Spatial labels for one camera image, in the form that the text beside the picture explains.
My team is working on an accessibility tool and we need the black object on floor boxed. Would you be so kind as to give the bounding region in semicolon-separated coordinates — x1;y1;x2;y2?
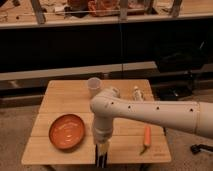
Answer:
190;144;213;154

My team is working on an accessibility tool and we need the orange bowl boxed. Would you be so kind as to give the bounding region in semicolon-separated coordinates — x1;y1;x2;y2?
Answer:
49;114;85;150

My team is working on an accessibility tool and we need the long metal shelf rack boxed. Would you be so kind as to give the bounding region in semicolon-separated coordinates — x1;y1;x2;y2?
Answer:
0;0;213;91

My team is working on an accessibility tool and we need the orange carrot toy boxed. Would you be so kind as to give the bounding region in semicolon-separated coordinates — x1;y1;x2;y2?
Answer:
140;125;151;154

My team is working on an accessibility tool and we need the black office chair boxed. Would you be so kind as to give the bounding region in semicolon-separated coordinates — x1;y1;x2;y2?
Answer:
154;42;213;101

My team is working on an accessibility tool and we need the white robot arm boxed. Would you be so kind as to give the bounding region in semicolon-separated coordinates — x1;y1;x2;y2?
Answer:
90;87;213;168

